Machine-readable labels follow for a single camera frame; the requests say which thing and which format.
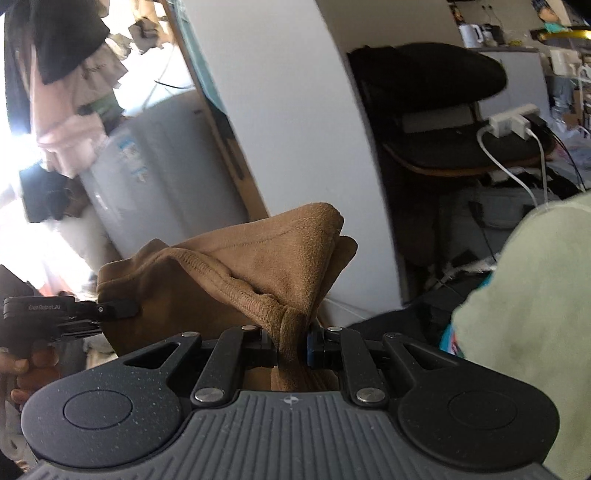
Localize brown printed t-shirt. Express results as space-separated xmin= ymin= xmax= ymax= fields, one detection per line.
xmin=97 ymin=203 xmax=358 ymax=392

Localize hanging pink black clothes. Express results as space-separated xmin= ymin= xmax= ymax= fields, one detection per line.
xmin=1 ymin=1 xmax=172 ymax=223

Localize person's left hand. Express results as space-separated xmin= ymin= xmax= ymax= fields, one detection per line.
xmin=1 ymin=346 xmax=61 ymax=406

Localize black folded garment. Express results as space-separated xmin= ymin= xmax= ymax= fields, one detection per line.
xmin=349 ymin=301 xmax=455 ymax=347

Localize teal printed fabric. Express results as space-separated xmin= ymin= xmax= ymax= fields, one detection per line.
xmin=439 ymin=324 xmax=464 ymax=358

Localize grey wrapped mattress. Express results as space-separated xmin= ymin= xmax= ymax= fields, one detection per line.
xmin=80 ymin=90 xmax=249 ymax=257

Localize light green towel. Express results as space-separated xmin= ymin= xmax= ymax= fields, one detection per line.
xmin=452 ymin=193 xmax=590 ymax=479

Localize black round chair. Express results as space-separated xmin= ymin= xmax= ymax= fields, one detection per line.
xmin=348 ymin=42 xmax=555 ymax=177

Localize white pillar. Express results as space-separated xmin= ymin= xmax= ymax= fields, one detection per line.
xmin=163 ymin=0 xmax=468 ymax=328

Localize white power strip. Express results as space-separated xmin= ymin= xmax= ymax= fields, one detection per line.
xmin=489 ymin=104 xmax=540 ymax=140

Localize white charger cable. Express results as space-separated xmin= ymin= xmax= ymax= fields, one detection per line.
xmin=475 ymin=124 xmax=553 ymax=213

